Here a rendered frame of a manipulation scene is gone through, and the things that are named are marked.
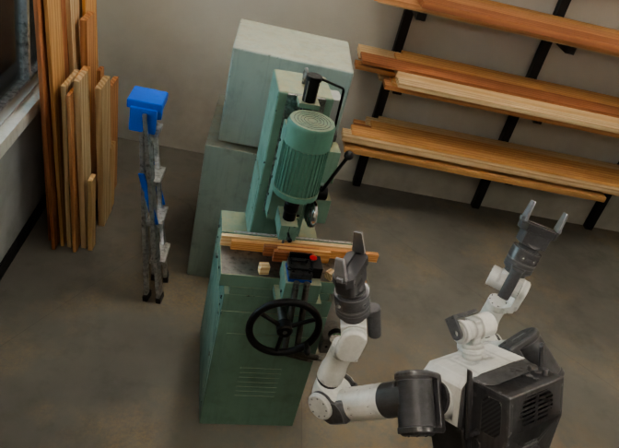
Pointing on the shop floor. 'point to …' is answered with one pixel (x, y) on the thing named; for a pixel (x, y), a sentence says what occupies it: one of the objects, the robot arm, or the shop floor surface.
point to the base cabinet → (247, 366)
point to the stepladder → (150, 183)
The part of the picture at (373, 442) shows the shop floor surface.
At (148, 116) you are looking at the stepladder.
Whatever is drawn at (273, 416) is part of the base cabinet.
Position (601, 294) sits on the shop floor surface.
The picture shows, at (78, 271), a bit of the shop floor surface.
